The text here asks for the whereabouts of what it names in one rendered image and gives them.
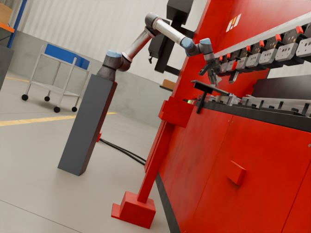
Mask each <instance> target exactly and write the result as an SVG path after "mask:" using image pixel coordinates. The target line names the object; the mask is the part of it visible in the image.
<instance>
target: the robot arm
mask: <svg viewBox="0 0 311 233"><path fill-rule="evenodd" d="M144 21H145V24H146V26H145V27H144V31H143V32H142V33H141V34H140V35H139V37H138V38H137V39H136V40H135V41H134V42H133V43H132V44H131V46H130V47H129V48H128V49H127V50H126V51H125V52H122V53H119V52H116V51H112V50H108V51H107V53H106V56H105V59H104V62H103V64H102V67H101V68H100V70H99V71H98V72H97V74H96V75H97V76H99V77H102V78H105V79H107V80H110V81H113V82H115V74H116V70H118V71H120V72H126V71H128V70H129V69H130V67H131V63H132V59H133V58H134V57H135V56H136V55H137V53H138V52H139V51H140V50H141V49H142V48H143V47H144V46H145V45H146V44H147V42H148V41H149V40H150V39H151V38H153V37H156V36H157V35H160V34H162V33H163V34H164V35H166V36H167V37H168V38H170V39H171V40H173V41H174V42H176V43H177V44H179V45H180V46H181V47H183V48H184V49H185V53H186V55H187V57H190V56H194V55H198V54H201V53H203V55H204V59H205V60H206V61H205V62H207V63H206V65H205V66H204V67H203V68H202V69H201V71H200V72H199V75H201V76H203V75H204V74H205V73H206V71H207V72H208V77H209V80H210V83H211V84H213V83H215V86H216V87H218V82H220V81H221V80H222V79H221V78H219V77H218V76H217V75H216V74H218V73H220V72H222V70H221V67H220V65H219V63H218V59H217V58H215V56H214V53H213V49H212V46H211V41H210V39H209V38H206V39H202V40H200V43H199V44H194V42H193V41H192V39H190V38H187V37H186V36H184V35H183V34H181V33H180V32H178V31H177V30H176V29H174V28H173V27H171V26H170V25H168V24H167V23H165V22H164V21H163V20H162V19H161V18H160V17H159V16H158V15H157V14H156V13H153V12H151V13H148V14H147V15H146V17H145V20H144Z"/></svg>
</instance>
